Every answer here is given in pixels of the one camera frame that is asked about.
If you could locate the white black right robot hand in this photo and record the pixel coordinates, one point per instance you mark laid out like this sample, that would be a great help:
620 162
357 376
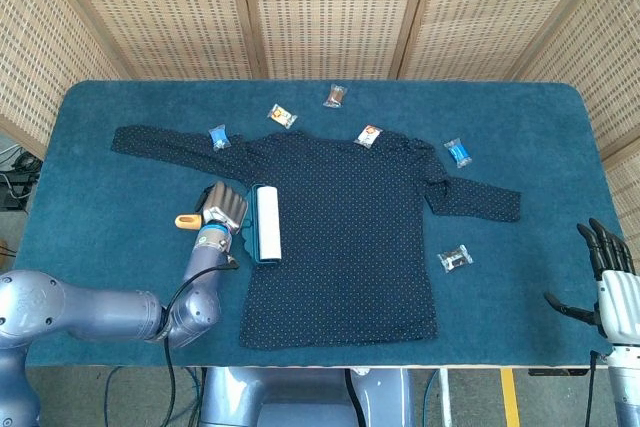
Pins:
620 302

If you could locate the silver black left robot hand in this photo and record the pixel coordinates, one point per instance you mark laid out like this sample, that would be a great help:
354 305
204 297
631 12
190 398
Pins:
225 207

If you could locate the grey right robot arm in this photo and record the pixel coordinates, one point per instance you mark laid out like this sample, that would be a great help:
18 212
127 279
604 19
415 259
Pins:
627 387

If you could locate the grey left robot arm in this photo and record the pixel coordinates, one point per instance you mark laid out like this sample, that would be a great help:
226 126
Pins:
100 312

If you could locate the dark blue polka dot shirt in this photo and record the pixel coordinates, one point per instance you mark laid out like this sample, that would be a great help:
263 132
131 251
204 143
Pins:
340 247

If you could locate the small blue snack packet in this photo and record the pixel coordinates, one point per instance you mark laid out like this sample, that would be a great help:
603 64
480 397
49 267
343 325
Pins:
219 137

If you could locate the yellow orange snack packet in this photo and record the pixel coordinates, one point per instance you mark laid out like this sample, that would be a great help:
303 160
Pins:
281 115

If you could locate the teal table cover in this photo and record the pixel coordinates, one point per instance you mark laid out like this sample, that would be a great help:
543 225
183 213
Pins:
500 297

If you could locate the yellow floor tape strip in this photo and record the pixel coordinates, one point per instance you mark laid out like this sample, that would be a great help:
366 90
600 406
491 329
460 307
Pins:
509 397

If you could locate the white orange snack packet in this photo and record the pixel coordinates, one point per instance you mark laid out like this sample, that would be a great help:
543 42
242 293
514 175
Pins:
368 135

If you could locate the dark brown clear snack packet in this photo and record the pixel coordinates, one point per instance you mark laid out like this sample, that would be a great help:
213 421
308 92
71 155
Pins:
455 258

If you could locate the white table leg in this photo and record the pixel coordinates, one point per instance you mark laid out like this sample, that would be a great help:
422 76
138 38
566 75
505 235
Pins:
445 397

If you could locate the grey robot torso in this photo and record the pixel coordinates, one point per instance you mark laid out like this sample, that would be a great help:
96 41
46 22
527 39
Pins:
300 397

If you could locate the woven bamboo screen panel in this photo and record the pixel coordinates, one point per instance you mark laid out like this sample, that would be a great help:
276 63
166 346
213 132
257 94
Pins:
330 7
495 7
160 7
610 47
40 47

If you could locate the long blue snack packet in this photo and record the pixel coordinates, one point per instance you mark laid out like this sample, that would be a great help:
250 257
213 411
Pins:
458 152

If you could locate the black table edge bracket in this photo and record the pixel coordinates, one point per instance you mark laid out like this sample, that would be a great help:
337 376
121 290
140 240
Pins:
557 372

